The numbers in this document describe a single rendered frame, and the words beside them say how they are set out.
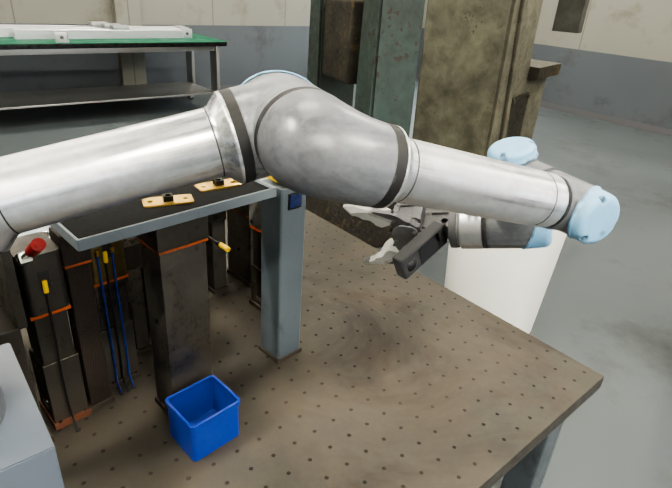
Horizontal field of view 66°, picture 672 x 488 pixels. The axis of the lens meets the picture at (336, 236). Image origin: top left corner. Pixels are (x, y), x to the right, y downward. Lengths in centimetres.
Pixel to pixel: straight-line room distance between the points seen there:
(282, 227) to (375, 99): 188
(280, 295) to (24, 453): 69
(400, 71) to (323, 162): 242
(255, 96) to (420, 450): 77
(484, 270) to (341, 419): 147
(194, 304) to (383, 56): 209
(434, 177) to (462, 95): 385
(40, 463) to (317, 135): 42
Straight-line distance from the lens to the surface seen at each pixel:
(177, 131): 62
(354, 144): 53
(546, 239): 91
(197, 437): 104
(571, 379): 142
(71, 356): 113
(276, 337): 124
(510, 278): 248
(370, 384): 124
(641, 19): 845
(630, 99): 846
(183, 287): 99
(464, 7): 438
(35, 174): 63
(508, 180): 66
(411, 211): 96
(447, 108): 450
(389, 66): 290
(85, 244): 83
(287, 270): 114
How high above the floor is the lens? 152
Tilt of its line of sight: 26 degrees down
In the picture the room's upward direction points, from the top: 4 degrees clockwise
